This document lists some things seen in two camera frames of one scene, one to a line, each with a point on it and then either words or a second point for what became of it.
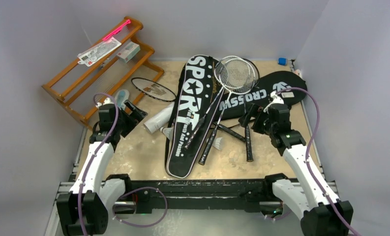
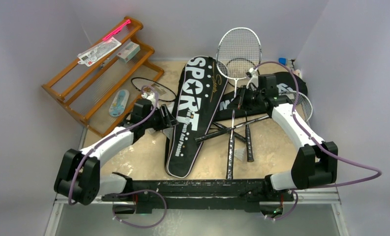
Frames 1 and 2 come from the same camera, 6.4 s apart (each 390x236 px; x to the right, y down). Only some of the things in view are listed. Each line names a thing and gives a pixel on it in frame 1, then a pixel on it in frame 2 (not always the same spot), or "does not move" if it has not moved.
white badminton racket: [237, 76] to [303, 101]
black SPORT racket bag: [196, 96] does not move
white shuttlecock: [216, 143] to [238, 153]
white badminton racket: [230, 72] to [238, 50]
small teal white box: [128, 51] does not move
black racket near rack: [153, 90] does not move
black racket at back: [241, 73] does not move
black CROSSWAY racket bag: [292, 84] does not move
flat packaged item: [98, 51] does not move
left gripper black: [134, 119] to [166, 119]
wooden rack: [106, 81] does not move
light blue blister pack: [121, 95] does not move
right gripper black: [255, 118] to [244, 96]
